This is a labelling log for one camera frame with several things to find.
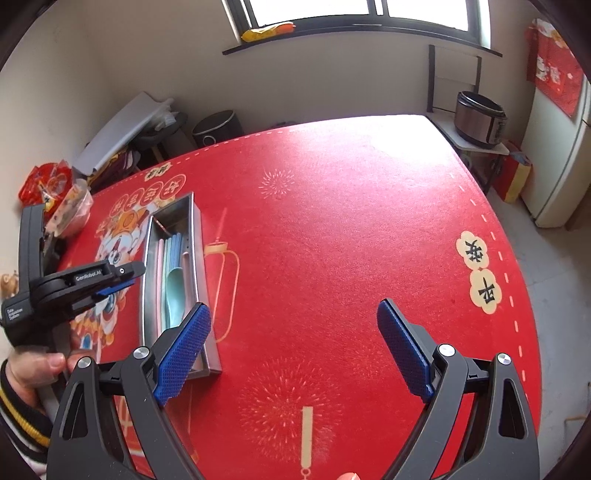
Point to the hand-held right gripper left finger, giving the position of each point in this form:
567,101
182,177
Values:
184,350

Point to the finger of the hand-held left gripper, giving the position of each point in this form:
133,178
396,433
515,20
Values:
131,268
115,286

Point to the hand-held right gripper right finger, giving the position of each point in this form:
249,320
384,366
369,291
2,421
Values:
406,350

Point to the blue grey chopstick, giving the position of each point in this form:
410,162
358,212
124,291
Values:
180,251
176,251

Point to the teal spoon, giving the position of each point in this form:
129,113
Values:
175,295

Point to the white spoon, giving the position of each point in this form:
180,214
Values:
187,263

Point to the stainless steel utensil tray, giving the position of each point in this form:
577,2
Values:
201,258

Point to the person's left forearm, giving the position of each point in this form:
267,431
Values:
18,424

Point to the person's left hand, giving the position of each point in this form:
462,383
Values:
32,374

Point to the person's right hand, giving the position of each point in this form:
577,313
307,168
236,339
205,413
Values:
348,476

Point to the small brown figurine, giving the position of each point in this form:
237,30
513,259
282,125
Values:
8,281

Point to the bowl covered with plastic wrap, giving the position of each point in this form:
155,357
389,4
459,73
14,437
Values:
74,203

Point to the red yellow cloth bundle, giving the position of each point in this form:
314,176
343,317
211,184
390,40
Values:
115,168

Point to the red snack bag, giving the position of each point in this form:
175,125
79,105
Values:
41,182

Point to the black stool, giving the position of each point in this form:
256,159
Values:
161,138

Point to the red printed table mat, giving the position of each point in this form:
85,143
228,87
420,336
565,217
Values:
346,230

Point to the grey flat panel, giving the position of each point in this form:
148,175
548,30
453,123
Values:
120,134

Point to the clear plastic bag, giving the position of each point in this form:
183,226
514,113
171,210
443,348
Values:
166,117

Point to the black round bin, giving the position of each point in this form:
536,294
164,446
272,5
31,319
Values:
217,129

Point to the red yellow gift box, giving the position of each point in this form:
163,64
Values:
510,175

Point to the small white side table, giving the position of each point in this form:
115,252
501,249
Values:
448,127

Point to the white refrigerator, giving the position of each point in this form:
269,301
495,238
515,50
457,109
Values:
554,175

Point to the dark rice cooker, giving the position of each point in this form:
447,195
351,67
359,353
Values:
480,122

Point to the yellow orange packet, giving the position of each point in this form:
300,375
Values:
263,32

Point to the dark window sill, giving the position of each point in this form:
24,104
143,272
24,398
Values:
369,40

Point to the window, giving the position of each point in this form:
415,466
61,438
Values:
314,9

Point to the red printed cloth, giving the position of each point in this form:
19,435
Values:
554,69

